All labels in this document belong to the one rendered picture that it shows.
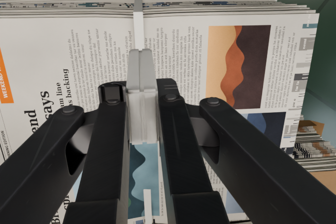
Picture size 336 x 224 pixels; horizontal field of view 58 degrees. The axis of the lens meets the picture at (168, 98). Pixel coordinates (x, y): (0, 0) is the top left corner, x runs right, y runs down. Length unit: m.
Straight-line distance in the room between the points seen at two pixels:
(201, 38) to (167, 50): 0.04
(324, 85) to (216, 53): 1.16
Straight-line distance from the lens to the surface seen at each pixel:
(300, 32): 0.35
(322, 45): 1.38
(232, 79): 0.33
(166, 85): 0.17
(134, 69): 0.17
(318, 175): 0.81
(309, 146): 0.87
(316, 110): 1.49
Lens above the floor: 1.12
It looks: 64 degrees down
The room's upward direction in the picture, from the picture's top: 168 degrees clockwise
